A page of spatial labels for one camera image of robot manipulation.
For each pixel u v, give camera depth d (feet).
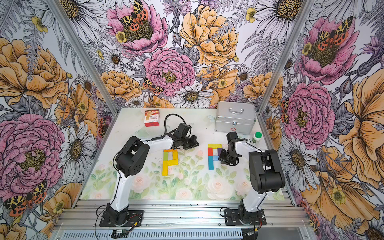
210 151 3.26
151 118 3.67
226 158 2.71
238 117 3.35
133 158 1.86
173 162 3.03
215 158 3.10
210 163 3.09
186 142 2.86
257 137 3.15
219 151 3.25
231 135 2.63
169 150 2.45
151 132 3.65
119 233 2.39
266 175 1.58
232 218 2.43
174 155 3.17
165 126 2.61
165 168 3.01
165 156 3.17
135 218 2.40
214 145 3.35
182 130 2.68
